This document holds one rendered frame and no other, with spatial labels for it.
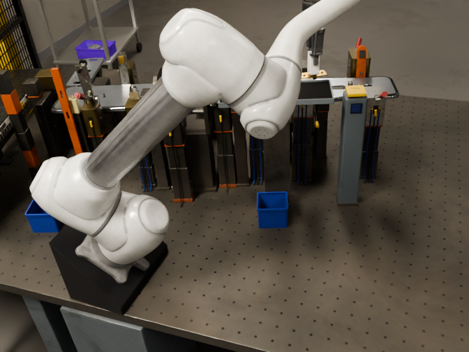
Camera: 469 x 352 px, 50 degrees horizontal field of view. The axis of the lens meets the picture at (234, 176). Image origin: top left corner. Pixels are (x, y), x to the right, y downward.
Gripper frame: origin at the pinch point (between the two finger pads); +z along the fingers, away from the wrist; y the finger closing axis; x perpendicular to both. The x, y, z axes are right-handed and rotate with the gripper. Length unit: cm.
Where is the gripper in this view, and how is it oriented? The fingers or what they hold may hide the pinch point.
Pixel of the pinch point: (313, 62)
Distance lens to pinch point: 165.6
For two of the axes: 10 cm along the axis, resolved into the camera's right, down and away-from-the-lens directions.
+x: -9.8, 1.7, -1.1
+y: -1.9, -5.7, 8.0
